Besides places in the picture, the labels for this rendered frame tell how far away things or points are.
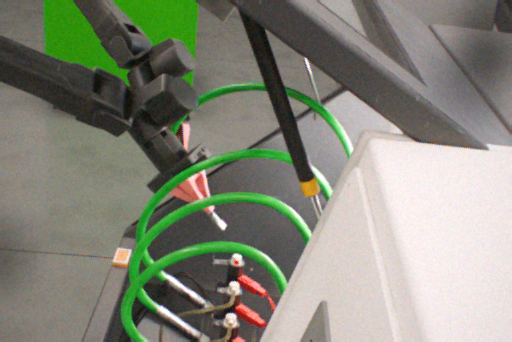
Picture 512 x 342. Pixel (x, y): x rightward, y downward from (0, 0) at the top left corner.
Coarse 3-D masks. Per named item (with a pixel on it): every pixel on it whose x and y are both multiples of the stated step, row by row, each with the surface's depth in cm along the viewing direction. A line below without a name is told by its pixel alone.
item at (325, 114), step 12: (240, 84) 110; (252, 84) 109; (264, 84) 108; (204, 96) 114; (216, 96) 113; (300, 96) 106; (312, 108) 106; (324, 108) 106; (180, 120) 118; (336, 120) 106; (336, 132) 106; (348, 144) 106; (348, 156) 107
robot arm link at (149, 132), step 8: (144, 112) 105; (136, 120) 104; (144, 120) 105; (152, 120) 105; (136, 128) 105; (144, 128) 105; (152, 128) 105; (160, 128) 106; (136, 136) 105; (144, 136) 105; (152, 136) 105; (152, 144) 106
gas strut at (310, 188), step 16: (240, 16) 62; (256, 32) 63; (256, 48) 64; (272, 64) 64; (272, 80) 65; (272, 96) 66; (288, 112) 67; (288, 128) 68; (288, 144) 69; (304, 160) 69; (304, 176) 70; (304, 192) 71; (320, 208) 73
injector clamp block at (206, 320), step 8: (208, 320) 123; (240, 320) 124; (208, 328) 121; (216, 328) 122; (240, 328) 122; (248, 328) 123; (208, 336) 120; (216, 336) 120; (240, 336) 121; (248, 336) 121
